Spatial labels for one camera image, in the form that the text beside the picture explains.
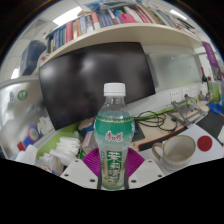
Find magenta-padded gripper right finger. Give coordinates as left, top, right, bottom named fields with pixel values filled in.
left=127, top=148, right=166, bottom=190

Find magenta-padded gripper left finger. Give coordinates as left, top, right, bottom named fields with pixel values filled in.
left=59, top=147, right=101, bottom=190

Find green-labelled drink bottle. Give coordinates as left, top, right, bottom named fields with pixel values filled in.
left=93, top=82, right=136, bottom=191

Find white tissue stack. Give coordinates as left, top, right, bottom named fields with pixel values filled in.
left=49, top=135, right=82, bottom=167

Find beige ceramic mug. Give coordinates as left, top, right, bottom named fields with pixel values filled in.
left=151, top=134, right=197, bottom=174

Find white paper sheet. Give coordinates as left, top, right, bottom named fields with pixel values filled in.
left=139, top=124, right=224, bottom=168

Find flat round red coaster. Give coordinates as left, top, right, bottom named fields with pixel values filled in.
left=196, top=135, right=213, bottom=152

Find grey metal laptop stand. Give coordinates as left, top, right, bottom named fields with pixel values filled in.
left=168, top=94, right=208, bottom=128

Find black desk mat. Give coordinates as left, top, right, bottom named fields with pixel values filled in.
left=138, top=109, right=224, bottom=153

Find black computer monitor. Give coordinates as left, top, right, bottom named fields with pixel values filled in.
left=38, top=42, right=157, bottom=131

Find dark wine bottle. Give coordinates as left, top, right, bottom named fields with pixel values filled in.
left=200, top=66, right=208, bottom=84

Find purple hanging banner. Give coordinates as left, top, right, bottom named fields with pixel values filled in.
left=201, top=41, right=221, bottom=69

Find shelf unit with books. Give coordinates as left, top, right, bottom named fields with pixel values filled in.
left=31, top=1, right=204, bottom=76

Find black cable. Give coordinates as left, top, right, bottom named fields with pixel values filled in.
left=134, top=110, right=170, bottom=133

